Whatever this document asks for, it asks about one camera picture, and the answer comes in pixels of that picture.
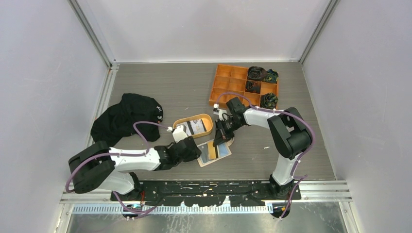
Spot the yellow oval tray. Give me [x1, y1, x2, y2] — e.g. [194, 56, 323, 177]
[173, 114, 213, 138]

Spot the beige leather card holder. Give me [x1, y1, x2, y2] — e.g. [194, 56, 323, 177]
[197, 139, 234, 167]

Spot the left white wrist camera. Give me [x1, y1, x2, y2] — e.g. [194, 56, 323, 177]
[172, 125, 188, 143]

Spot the orange compartment organizer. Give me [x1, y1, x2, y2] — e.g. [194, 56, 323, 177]
[208, 64, 279, 107]

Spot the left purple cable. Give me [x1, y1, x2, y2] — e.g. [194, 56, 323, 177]
[65, 121, 171, 220]

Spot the dark rolled tie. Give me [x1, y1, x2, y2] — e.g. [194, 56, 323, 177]
[247, 66, 267, 81]
[245, 80, 261, 94]

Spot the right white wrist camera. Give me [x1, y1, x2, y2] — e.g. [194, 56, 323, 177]
[213, 103, 227, 121]

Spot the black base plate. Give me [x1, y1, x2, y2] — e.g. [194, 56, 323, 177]
[118, 180, 301, 207]

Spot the black cloth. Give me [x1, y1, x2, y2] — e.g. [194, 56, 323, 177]
[90, 93, 164, 147]

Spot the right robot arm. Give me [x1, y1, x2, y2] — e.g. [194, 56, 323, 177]
[213, 97, 314, 200]

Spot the orange credit card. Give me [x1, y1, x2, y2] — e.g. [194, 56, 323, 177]
[207, 140, 219, 161]

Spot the dark rolled tie top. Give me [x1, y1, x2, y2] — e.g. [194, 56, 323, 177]
[247, 66, 267, 81]

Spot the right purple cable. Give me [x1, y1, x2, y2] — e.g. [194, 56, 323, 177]
[214, 92, 317, 220]

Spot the green patterned rolled tie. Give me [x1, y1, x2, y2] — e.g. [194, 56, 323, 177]
[264, 69, 279, 84]

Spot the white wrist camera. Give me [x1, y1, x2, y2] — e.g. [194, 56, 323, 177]
[172, 125, 188, 143]
[213, 103, 227, 121]

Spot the silver credit card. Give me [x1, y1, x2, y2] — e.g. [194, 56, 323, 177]
[190, 119, 207, 135]

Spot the purple cable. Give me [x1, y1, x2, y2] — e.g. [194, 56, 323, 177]
[214, 92, 317, 220]
[65, 121, 171, 220]

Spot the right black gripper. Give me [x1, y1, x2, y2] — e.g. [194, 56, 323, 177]
[214, 117, 243, 147]

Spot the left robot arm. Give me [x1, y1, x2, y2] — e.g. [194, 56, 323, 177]
[66, 136, 202, 200]

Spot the dark rolled tie middle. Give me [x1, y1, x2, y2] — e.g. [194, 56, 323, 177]
[245, 80, 261, 94]

